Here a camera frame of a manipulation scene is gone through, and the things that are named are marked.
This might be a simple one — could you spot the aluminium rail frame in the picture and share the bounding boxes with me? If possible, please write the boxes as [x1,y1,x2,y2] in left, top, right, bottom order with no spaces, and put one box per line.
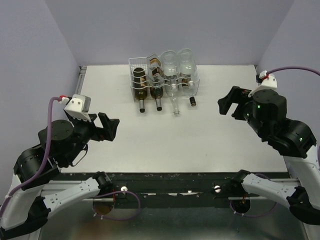
[29,65,308,240]

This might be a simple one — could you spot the round clear bottle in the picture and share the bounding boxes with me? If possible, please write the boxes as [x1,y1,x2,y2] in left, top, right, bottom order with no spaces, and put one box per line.
[177,48,197,88]
[160,50,180,92]

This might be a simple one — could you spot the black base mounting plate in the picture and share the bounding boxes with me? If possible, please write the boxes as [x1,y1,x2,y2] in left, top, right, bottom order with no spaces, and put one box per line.
[82,169,261,210]

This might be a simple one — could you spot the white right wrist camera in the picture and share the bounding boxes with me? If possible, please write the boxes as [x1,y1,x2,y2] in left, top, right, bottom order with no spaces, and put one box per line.
[248,70,278,98]

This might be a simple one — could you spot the white wire wine rack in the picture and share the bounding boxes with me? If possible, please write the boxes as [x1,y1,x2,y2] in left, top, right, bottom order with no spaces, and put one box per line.
[128,54,200,101]

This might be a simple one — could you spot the clear square bottle brown label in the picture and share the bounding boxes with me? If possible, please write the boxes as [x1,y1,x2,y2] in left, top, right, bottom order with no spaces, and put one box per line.
[181,78,194,87]

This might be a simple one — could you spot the green wine bottle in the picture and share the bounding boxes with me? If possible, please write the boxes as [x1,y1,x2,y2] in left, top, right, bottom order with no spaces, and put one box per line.
[133,67,148,113]

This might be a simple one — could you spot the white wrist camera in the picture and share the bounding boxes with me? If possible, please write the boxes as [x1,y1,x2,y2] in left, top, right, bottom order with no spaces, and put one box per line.
[60,94,91,122]
[248,70,278,98]

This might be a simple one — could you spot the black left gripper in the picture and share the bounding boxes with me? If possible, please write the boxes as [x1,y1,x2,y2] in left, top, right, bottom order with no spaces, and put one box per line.
[62,111,121,166]

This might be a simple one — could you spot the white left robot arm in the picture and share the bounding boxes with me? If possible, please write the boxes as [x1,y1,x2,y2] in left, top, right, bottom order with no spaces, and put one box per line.
[0,112,120,240]

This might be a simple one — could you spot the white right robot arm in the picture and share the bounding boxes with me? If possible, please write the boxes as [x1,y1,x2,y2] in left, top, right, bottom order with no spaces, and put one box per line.
[217,86,320,226]

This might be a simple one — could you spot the dark wine bottle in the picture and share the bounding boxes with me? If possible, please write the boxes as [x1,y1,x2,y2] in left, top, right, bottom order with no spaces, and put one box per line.
[150,87,164,112]

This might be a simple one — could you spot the small black bottle cap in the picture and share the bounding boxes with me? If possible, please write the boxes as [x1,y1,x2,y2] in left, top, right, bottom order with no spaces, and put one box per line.
[189,96,197,107]

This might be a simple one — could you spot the clear flask bottle black cap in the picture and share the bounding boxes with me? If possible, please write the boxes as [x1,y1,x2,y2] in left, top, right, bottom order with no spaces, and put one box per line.
[147,53,165,87]

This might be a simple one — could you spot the clear tall bottle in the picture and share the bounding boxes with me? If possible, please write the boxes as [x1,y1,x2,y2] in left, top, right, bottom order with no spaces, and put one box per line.
[165,75,181,117]

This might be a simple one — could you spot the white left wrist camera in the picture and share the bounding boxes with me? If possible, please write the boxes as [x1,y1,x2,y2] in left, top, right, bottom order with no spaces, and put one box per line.
[60,94,91,122]

